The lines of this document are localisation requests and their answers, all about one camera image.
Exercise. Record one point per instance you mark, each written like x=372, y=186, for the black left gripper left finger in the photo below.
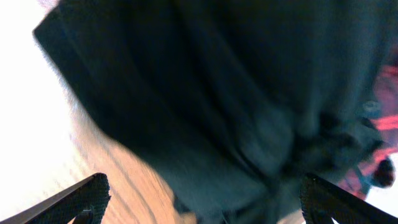
x=84, y=202

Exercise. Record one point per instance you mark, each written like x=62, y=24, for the red navy plaid shirt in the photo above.
x=379, y=170

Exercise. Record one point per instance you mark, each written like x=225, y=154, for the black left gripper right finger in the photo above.
x=324, y=203

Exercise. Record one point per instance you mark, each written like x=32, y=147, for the black garment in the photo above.
x=230, y=102

